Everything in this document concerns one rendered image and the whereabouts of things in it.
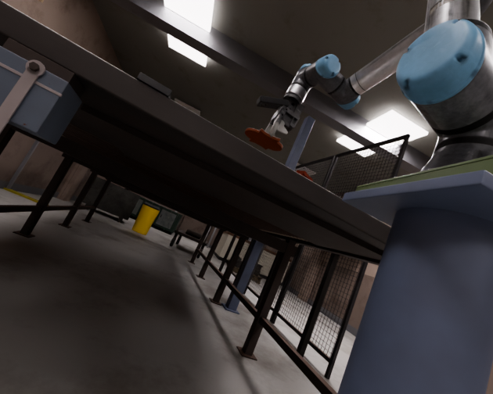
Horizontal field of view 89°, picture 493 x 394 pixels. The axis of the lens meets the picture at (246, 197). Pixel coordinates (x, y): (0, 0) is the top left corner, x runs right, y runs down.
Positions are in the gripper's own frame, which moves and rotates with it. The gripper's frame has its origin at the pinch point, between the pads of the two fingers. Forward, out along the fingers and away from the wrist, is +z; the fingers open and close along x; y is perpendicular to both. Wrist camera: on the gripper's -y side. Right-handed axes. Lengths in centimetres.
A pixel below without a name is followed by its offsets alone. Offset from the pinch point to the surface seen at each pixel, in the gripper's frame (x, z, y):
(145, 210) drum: 501, 64, -59
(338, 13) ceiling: 107, -199, 21
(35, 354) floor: 30, 109, -28
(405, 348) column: -57, 40, 22
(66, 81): -28, 28, -45
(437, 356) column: -60, 39, 24
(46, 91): -28, 31, -47
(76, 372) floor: 26, 108, -13
